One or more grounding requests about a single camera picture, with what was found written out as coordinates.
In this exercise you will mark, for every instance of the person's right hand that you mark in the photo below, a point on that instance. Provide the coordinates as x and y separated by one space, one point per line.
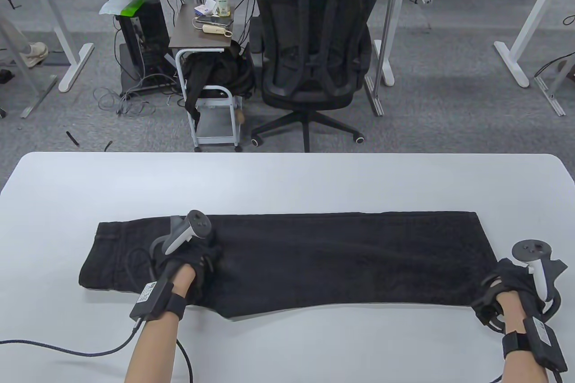
507 279

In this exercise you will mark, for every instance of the person's left hand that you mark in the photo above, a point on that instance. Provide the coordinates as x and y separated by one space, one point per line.
197 253

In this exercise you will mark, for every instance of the black trousers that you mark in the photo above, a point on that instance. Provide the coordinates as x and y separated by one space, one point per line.
314 257

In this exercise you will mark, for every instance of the person's left forearm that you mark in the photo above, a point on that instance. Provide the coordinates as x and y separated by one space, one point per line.
157 347

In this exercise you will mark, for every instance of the grey white hand controller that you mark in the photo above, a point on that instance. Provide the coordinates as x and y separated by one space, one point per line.
532 249
197 223

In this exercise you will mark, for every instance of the black marker pen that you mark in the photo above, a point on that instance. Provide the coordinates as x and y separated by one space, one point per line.
72 138

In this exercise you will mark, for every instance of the black garment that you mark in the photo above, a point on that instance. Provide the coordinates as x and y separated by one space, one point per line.
211 71

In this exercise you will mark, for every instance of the black mesh office chair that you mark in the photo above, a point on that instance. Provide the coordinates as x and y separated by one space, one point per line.
314 86

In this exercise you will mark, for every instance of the beige power strip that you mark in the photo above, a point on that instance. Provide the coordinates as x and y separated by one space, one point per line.
214 29

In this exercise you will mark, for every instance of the black computer tower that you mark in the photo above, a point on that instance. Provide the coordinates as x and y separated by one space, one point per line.
152 33

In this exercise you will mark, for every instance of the black phone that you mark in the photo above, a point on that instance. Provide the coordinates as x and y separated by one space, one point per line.
220 21

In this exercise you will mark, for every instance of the purple white small box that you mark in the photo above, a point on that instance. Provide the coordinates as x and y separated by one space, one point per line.
204 9

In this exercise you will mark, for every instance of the white green plastic bag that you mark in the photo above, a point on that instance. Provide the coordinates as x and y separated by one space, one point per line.
121 3

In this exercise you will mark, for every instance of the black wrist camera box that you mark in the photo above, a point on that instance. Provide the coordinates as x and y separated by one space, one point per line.
150 300
546 342

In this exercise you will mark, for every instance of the brown side table white frame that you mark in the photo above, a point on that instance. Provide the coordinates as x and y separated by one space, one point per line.
188 35

